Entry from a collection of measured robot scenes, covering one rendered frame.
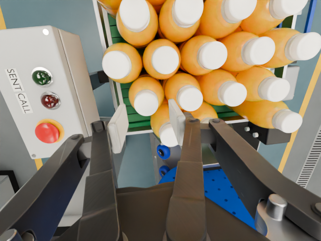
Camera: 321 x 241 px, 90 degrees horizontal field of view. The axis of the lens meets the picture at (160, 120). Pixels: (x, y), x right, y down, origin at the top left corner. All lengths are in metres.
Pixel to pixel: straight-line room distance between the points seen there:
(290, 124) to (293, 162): 1.95
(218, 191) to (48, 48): 0.42
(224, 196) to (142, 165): 1.33
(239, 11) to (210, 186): 0.35
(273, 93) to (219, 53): 0.12
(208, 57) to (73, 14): 1.29
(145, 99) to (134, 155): 1.39
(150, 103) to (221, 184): 0.28
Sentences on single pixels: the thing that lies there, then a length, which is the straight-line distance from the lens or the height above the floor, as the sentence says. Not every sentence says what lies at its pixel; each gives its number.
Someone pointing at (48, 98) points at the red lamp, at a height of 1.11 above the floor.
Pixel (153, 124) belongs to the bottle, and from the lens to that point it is 0.32.
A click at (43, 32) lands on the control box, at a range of 0.29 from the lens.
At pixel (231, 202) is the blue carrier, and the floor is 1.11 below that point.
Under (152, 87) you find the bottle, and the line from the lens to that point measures 0.29.
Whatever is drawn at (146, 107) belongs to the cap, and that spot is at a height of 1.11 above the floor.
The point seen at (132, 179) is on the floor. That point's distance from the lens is 1.80.
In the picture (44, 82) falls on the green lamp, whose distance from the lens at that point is 0.29.
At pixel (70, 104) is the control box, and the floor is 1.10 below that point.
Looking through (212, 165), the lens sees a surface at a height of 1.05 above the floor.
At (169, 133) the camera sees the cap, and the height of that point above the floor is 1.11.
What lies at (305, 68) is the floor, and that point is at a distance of 1.92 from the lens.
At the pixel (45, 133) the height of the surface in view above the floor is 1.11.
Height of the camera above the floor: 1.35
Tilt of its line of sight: 68 degrees down
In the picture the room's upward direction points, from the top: 168 degrees clockwise
